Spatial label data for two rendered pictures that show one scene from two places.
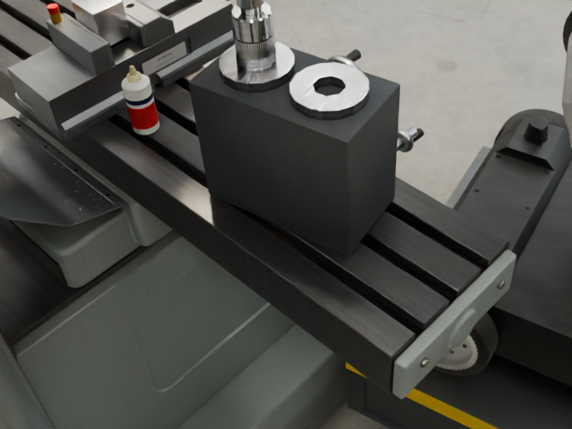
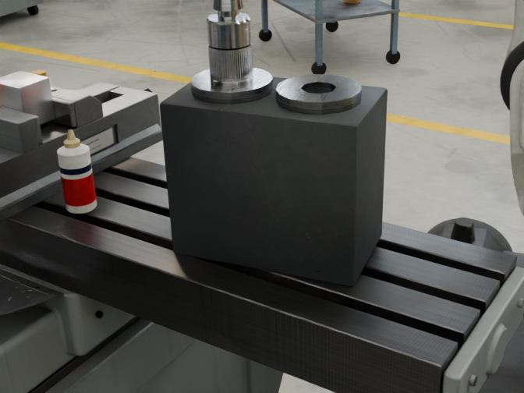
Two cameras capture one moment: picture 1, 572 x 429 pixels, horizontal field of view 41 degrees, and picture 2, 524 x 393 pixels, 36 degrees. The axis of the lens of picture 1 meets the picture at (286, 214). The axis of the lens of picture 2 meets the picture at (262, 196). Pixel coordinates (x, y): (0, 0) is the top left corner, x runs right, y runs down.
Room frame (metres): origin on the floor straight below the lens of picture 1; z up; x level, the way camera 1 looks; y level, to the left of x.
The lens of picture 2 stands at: (-0.07, 0.20, 1.40)
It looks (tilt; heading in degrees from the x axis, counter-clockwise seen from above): 27 degrees down; 345
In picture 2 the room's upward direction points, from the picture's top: 2 degrees counter-clockwise
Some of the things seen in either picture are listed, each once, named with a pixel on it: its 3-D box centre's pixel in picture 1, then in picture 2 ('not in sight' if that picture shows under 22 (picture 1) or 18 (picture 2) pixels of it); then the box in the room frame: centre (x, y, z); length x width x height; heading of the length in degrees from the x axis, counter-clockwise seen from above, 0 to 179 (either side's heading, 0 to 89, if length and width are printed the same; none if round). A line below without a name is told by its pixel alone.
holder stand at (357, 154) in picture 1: (296, 139); (276, 168); (0.73, -0.02, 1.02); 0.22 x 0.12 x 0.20; 52
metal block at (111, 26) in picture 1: (101, 18); (23, 100); (1.03, 0.25, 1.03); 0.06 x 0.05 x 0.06; 39
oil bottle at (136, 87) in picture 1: (139, 97); (76, 169); (0.91, 0.20, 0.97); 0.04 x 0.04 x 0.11
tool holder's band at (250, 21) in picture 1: (251, 13); (228, 21); (0.76, 0.02, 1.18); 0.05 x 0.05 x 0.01
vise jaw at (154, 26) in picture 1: (134, 15); (56, 102); (1.07, 0.21, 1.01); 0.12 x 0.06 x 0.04; 39
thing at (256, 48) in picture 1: (254, 39); (230, 53); (0.76, 0.02, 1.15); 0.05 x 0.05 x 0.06
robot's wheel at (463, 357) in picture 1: (439, 328); not in sight; (0.79, -0.25, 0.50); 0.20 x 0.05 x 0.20; 55
